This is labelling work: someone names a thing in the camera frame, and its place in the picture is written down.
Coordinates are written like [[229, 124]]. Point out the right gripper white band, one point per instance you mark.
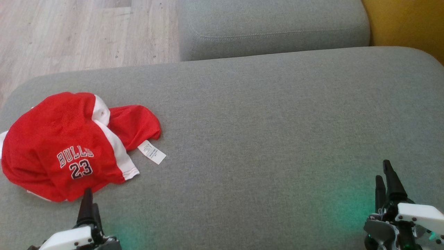
[[416, 215]]

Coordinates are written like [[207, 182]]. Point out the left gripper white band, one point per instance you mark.
[[69, 239]]

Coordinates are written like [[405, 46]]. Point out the red basketball shorts white stripe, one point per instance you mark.
[[52, 135]]

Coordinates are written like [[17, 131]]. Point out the yellow cushion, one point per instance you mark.
[[409, 24]]

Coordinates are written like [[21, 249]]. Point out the grey fabric sofa cushion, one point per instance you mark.
[[270, 24]]

